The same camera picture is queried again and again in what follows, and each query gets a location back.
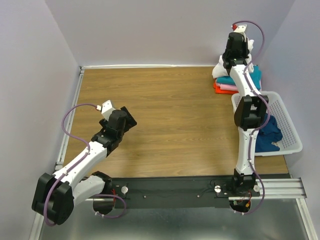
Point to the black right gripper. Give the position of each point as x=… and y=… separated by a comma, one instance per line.
x=244, y=45

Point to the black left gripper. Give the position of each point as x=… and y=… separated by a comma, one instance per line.
x=130, y=122

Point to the white t shirt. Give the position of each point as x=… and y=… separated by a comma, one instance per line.
x=219, y=70

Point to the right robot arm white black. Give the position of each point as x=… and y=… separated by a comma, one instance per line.
x=249, y=115

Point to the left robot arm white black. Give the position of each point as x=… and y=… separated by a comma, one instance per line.
x=57, y=194

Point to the teal folded t shirt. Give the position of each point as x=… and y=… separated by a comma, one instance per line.
x=255, y=76

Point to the pink folded t shirt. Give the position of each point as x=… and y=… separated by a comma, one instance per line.
x=227, y=87

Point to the orange folded t shirt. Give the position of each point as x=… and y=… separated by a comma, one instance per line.
x=219, y=91

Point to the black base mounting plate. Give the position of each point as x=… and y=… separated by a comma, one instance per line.
x=177, y=192

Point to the dark blue t shirt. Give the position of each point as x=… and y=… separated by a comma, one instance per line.
x=268, y=136

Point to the white plastic laundry basket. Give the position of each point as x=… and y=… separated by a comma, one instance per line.
x=290, y=142

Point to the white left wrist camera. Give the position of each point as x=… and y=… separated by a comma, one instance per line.
x=106, y=109

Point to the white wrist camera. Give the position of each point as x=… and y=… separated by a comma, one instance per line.
x=239, y=28
x=106, y=109

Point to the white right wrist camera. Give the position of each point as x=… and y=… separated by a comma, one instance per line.
x=239, y=28

